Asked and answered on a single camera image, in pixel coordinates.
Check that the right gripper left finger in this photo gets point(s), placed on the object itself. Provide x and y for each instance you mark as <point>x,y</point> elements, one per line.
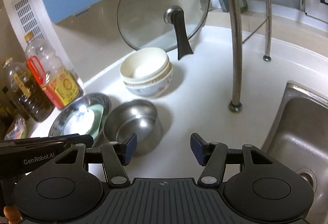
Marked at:
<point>115,156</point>

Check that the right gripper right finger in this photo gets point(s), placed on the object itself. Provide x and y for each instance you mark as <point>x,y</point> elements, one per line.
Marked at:
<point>212,157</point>

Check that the green rectangular plate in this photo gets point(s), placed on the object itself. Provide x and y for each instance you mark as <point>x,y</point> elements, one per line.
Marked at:
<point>98,110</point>

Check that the stainless steel pot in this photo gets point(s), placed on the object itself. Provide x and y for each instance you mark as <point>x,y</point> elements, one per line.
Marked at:
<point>138,116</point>

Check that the small blue-patterned white dish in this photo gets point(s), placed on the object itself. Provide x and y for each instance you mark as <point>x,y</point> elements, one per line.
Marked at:
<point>80,122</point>

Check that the white floral ceramic bowl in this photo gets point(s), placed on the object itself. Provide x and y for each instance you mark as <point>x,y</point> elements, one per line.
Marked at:
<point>154,89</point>

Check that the cream plastic bowl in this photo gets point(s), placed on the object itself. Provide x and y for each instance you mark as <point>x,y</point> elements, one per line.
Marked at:
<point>143,65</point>

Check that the person's left hand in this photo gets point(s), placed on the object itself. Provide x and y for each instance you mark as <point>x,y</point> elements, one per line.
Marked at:
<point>12,214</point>

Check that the plastic-wrapped food bowl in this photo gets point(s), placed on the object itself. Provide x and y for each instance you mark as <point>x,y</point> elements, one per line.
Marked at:
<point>18,129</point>

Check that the small dark sauce bottle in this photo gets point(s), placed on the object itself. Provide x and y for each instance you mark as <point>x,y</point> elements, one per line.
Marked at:
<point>6,109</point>

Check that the dark cooking oil bottle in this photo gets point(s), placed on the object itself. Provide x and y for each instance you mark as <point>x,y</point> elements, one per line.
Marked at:
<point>26,90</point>

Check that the large stainless steel basin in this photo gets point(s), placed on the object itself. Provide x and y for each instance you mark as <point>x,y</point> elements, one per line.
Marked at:
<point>91,99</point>

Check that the stainless steel sink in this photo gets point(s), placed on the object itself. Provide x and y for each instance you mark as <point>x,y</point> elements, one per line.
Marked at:
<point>298,139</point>

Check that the far steel rack leg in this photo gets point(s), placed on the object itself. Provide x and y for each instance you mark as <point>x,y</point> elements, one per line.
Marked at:
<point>268,21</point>

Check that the white vent panel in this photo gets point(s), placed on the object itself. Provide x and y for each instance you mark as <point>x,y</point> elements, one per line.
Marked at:
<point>27,18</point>

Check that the soy sauce bottle red handle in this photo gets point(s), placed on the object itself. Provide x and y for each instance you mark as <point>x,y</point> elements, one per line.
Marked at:
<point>55,80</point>

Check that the glass pot lid black handle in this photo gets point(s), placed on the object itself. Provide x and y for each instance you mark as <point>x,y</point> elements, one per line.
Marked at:
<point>165,24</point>

